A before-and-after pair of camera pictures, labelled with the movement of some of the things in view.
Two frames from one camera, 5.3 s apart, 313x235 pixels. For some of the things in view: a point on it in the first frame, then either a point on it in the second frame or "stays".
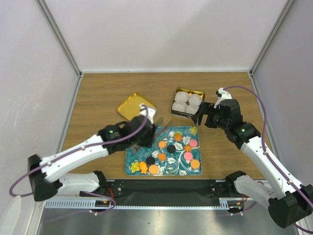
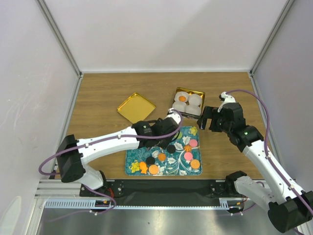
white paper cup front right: x=191 y=109 stays
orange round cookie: x=178 y=137 -> x=182 y=98
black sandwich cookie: x=170 y=149 stays
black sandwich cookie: x=150 y=160 stays
